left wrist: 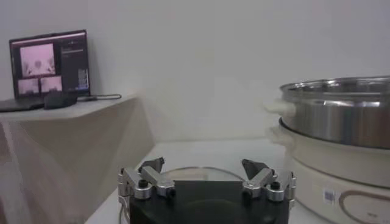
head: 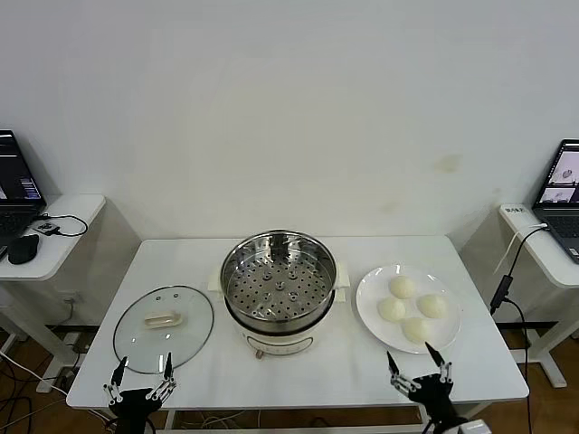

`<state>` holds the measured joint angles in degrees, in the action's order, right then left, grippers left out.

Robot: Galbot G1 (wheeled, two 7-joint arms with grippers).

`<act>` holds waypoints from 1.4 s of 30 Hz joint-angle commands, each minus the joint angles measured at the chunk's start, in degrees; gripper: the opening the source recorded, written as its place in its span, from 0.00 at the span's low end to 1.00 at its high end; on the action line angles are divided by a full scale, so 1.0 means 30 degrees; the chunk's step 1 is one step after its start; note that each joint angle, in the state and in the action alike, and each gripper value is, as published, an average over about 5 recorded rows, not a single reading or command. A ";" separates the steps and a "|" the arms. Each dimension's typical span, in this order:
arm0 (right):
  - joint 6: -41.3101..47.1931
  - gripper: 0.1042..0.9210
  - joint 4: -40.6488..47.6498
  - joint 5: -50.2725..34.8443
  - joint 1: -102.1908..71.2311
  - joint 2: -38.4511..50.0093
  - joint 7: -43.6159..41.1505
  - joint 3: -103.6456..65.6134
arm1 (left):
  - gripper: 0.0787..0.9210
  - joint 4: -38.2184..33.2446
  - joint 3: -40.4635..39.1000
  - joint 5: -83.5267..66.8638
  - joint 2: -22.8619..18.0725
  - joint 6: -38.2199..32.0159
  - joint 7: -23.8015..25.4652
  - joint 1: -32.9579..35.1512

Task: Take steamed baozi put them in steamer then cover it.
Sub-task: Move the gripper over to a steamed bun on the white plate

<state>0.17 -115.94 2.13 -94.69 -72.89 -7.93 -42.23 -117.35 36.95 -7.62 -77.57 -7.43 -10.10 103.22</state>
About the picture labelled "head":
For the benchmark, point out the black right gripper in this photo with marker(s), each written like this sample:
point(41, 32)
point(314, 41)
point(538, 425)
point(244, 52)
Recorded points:
point(436, 400)

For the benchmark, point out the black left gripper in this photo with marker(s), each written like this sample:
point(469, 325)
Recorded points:
point(135, 402)

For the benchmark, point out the white steamed baozi bun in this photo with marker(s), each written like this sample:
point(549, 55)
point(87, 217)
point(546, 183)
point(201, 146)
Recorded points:
point(392, 310)
point(432, 305)
point(401, 287)
point(417, 330)

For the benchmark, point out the perforated steel steamer basket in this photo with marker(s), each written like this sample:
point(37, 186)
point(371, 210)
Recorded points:
point(276, 323)

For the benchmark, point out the round white plate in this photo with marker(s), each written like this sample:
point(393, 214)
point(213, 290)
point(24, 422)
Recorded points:
point(375, 325)

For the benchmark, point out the cream electric cooker pot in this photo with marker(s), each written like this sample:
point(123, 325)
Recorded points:
point(276, 342)

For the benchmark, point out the white side table with mouse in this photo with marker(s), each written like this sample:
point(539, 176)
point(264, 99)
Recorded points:
point(68, 257)

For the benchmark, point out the white side table with strip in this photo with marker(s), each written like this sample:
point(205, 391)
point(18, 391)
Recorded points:
point(543, 260)

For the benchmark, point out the black computer mouse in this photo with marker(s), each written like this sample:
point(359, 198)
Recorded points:
point(23, 249)

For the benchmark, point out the small black usb hub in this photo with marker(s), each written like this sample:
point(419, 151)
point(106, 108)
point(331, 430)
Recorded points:
point(46, 227)

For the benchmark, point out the white labelled power strip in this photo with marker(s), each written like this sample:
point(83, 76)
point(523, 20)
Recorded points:
point(515, 210)

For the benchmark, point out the grey laptop with pale screen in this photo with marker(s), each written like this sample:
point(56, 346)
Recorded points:
point(561, 221)

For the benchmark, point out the black laptop with dark screen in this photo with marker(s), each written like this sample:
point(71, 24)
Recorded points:
point(18, 181)

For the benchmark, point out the white wall socket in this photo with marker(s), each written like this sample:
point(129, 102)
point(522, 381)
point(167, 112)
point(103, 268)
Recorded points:
point(70, 299)

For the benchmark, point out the white table frame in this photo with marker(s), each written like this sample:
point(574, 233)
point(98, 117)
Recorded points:
point(294, 428)

